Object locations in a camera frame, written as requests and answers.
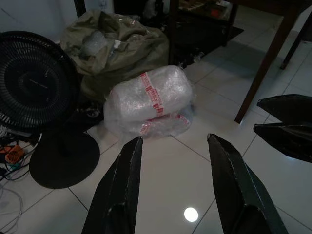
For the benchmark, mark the black standing fan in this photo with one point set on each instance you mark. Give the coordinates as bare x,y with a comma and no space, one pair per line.
36,83

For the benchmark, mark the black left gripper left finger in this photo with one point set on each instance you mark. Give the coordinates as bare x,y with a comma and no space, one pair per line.
122,190

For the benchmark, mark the dark wooden shelf stand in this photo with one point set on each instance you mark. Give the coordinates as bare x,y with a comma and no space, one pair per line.
195,29

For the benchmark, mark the orange power strip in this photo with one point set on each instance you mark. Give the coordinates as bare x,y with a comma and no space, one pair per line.
14,154

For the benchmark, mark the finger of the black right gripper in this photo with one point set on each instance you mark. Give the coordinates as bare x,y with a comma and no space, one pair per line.
287,141
290,107

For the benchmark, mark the dark brown wooden table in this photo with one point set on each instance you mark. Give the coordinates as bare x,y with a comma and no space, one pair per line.
265,56

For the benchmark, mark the olive green sack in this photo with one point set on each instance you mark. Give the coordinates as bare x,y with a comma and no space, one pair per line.
131,51

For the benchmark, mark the clear bubble wrap wad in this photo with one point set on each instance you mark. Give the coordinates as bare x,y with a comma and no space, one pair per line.
93,44

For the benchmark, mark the small bubble wrap package red tape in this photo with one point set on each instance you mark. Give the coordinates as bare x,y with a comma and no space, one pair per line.
168,126

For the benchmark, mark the dark wooden chair leg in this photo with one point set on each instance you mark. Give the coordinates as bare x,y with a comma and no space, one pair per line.
296,41

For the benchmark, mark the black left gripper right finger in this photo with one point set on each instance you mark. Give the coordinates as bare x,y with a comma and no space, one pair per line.
234,190

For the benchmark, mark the large bubble wrap package red tape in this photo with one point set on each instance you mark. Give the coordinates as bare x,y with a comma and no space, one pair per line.
136,97

